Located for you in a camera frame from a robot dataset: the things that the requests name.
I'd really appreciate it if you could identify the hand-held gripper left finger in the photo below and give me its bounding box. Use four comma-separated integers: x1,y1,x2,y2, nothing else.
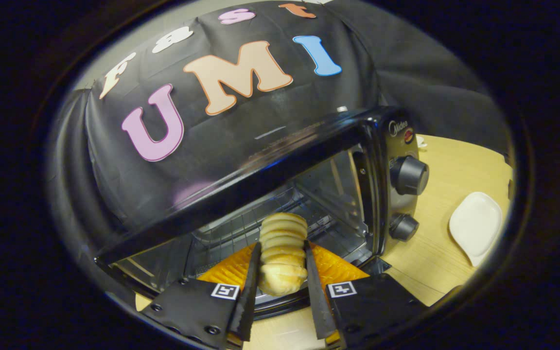
141,242,263,349

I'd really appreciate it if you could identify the ridged bread roll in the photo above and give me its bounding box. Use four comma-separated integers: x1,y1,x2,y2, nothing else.
258,212,309,297

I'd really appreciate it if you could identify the white square plate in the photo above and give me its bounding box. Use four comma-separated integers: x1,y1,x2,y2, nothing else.
449,192,503,267

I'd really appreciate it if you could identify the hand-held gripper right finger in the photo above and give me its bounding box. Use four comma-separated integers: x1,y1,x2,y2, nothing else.
303,240,429,348

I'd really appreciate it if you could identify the black toaster oven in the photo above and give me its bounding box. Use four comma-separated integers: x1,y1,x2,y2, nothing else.
94,106,430,321

